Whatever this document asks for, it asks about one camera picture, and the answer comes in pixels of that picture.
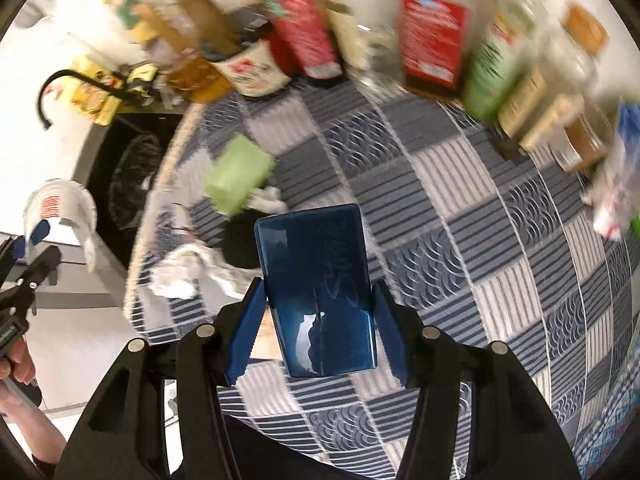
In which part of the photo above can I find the small beige label jar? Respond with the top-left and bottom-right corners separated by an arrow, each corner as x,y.
520,95 -> 586,153

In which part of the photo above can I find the white paper cup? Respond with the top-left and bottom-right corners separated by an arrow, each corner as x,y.
22,178 -> 98,273

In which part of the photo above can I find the black sink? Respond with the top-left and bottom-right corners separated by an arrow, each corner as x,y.
72,110 -> 186,271

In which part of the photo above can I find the black bagged trash bin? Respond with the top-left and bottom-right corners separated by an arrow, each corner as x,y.
110,132 -> 166,233

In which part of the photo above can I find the amber oil jug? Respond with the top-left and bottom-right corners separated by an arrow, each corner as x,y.
145,0 -> 241,106

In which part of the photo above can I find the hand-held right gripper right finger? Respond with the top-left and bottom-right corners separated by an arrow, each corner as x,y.
370,279 -> 583,480

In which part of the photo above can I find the large white tissue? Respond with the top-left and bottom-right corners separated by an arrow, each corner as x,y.
150,245 -> 251,301

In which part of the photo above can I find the green sponge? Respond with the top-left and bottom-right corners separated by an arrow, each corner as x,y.
205,135 -> 276,217

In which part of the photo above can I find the slim red label bottle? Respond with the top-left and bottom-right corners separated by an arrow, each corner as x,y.
267,0 -> 348,83

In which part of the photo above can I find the brown spice jar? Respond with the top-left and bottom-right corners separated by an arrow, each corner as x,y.
555,110 -> 611,173

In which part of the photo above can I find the small white tissue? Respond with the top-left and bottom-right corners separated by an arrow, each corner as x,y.
245,187 -> 288,213

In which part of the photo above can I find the cork lid glass jar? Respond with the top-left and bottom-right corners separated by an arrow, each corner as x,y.
545,2 -> 611,101

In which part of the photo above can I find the beige label bottle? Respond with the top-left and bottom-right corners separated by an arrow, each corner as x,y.
497,65 -> 551,138

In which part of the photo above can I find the person's left hand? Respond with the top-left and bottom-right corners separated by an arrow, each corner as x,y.
0,341 -> 40,411

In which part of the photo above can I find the white label soy sauce jug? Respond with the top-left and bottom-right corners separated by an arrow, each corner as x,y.
210,35 -> 293,98

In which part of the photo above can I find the blue checked tablecloth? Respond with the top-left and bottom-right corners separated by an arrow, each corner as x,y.
122,77 -> 640,466

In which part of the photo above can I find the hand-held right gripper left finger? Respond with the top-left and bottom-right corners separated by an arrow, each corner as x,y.
52,277 -> 266,480

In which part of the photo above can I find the black round lid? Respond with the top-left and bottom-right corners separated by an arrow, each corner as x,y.
220,215 -> 261,271

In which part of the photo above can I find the yellow oil bottle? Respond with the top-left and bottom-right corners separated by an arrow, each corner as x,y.
62,57 -> 123,126

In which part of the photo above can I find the green yellow label bottle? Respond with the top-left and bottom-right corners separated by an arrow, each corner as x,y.
102,0 -> 166,46

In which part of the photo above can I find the yellow cloth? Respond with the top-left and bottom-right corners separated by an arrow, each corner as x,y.
125,62 -> 161,86

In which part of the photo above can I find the clear pale label bottle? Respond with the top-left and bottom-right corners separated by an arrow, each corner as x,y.
325,0 -> 401,91

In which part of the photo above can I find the large red label bottle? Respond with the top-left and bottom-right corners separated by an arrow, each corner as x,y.
395,0 -> 481,101

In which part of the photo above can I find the blue white packet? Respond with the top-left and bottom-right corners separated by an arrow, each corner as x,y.
590,100 -> 640,241

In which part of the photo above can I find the person's left forearm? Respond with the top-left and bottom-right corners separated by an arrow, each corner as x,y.
0,400 -> 68,463

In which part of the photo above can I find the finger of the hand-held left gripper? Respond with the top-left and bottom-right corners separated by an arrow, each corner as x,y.
0,247 -> 63,311
0,220 -> 53,263

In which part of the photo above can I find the black faucet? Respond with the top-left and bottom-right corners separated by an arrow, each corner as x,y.
37,69 -> 151,131

